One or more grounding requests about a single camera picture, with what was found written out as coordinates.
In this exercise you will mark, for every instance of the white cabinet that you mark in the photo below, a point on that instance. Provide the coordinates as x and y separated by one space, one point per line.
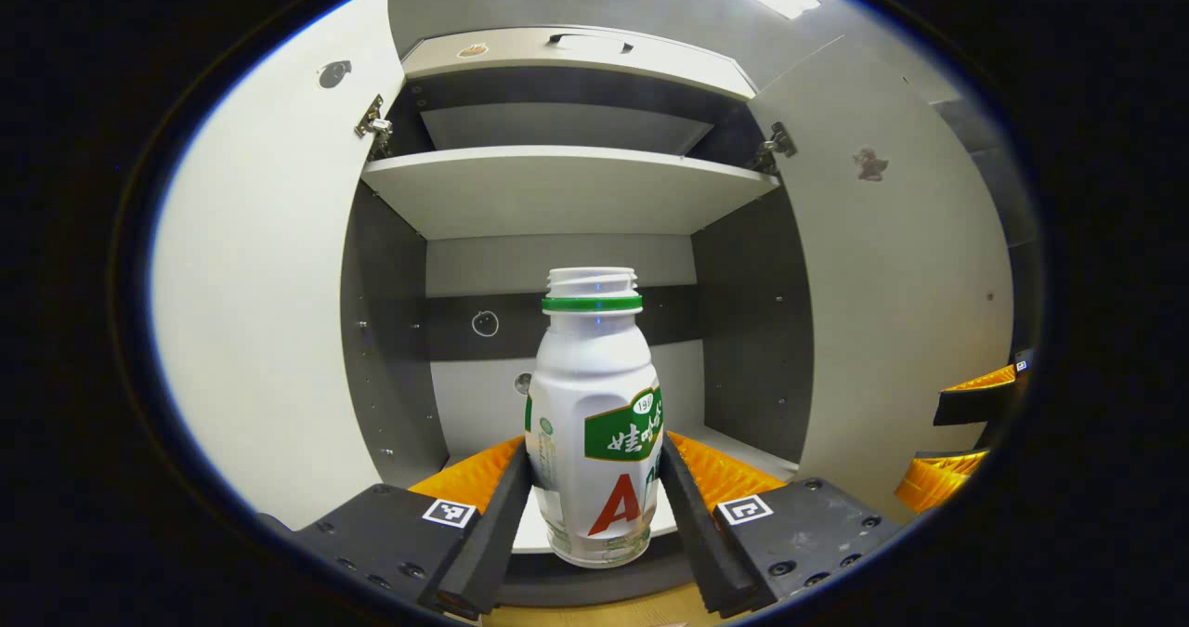
557 265

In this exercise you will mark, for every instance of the beige cabinet drawer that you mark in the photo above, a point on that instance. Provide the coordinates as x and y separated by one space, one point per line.
502 56

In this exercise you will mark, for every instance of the metal door hinge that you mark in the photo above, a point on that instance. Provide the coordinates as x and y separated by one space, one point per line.
773 147
374 127

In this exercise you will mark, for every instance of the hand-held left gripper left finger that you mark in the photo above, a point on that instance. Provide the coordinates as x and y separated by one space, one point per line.
492 534

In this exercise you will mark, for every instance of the white cabinet door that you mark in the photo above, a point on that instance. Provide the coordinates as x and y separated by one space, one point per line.
269 283
901 283

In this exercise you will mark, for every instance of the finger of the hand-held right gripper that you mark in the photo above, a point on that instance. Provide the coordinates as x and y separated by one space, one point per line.
971 406
934 483

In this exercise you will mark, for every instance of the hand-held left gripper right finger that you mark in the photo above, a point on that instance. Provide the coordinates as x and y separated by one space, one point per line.
697 534

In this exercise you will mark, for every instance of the white green-label bottle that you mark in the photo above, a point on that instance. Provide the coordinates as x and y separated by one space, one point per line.
590 395

